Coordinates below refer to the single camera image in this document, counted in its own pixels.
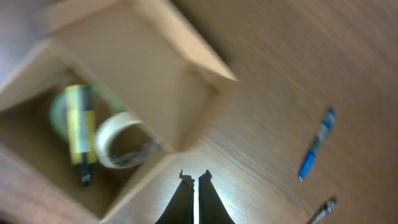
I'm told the green tape roll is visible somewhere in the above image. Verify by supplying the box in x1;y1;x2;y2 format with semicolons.
49;85;127;142

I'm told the black ballpoint pen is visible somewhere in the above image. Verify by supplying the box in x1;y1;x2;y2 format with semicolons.
306;196;337;224

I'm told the blue ballpoint pen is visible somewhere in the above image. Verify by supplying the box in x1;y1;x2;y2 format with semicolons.
298;107;336;182

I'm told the beige masking tape roll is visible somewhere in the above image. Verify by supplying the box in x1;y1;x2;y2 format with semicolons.
95;111;159;169

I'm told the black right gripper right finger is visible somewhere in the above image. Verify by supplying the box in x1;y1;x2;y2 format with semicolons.
198;170;234;224

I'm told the grey black permanent marker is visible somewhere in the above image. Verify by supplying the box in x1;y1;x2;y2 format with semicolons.
78;85;95;187

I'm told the brown cardboard box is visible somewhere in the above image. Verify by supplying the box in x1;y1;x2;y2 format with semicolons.
1;1;237;222

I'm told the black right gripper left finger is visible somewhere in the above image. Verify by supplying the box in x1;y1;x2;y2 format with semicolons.
155;169;195;224

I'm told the yellow highlighter marker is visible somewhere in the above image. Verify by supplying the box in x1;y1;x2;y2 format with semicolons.
65;85;97;166

